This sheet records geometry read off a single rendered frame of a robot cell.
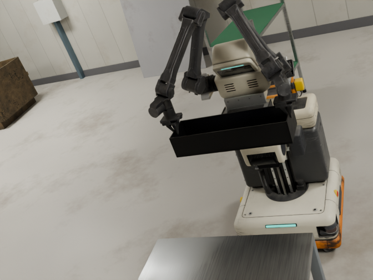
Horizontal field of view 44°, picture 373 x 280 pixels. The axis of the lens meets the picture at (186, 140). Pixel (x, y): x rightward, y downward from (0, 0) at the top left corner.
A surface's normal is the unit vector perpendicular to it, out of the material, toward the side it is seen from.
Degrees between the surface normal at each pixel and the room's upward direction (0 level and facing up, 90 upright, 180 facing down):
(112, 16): 90
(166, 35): 82
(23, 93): 90
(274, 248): 0
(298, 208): 0
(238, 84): 98
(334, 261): 0
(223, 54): 43
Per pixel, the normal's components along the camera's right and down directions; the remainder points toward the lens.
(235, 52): -0.44, -0.26
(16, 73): 0.91, -0.15
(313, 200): -0.33, -0.84
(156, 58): -0.45, 0.42
